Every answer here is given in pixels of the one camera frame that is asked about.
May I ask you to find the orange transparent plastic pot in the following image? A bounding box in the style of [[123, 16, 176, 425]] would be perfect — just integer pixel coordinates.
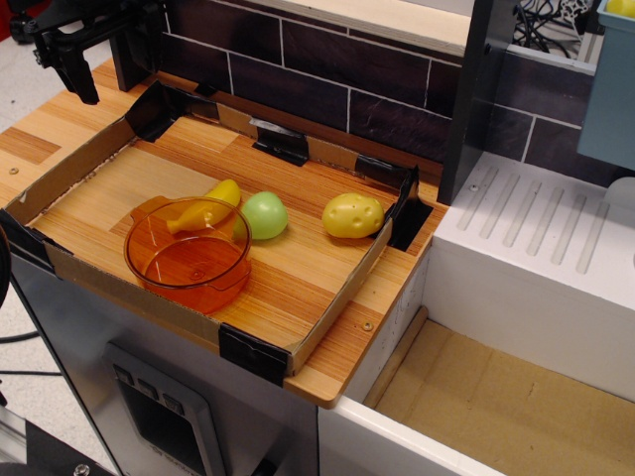
[[124, 196, 252, 314]]

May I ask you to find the yellow ball in bin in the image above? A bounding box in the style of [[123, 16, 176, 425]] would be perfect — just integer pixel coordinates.
[[605, 0, 635, 19]]

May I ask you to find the black cable bundle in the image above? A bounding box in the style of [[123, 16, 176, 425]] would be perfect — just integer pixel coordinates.
[[510, 0, 604, 60]]

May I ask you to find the cardboard fence with black tape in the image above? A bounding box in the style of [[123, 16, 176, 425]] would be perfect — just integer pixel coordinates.
[[1, 82, 442, 406]]

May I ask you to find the green plastic apple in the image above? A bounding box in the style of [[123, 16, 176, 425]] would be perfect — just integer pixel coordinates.
[[240, 191, 289, 240]]

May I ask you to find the white toy sink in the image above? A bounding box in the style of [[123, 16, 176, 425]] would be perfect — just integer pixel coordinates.
[[317, 155, 634, 475]]

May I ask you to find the yellow plastic potato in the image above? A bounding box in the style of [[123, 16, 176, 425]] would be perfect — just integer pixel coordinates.
[[321, 192, 385, 239]]

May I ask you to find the silver toy oven front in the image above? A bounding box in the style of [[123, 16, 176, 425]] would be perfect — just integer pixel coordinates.
[[12, 254, 319, 475]]

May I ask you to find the wooden toy kitchen counter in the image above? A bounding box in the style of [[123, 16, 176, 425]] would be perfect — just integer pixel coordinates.
[[1, 62, 445, 408]]

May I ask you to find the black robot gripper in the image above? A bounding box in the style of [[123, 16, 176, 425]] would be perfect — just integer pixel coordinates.
[[9, 1, 165, 105]]

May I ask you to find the black vertical post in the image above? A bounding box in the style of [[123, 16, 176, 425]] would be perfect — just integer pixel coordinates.
[[438, 0, 517, 205]]

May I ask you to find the teal plastic bin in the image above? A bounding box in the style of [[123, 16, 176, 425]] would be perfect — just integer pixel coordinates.
[[577, 1, 634, 170]]

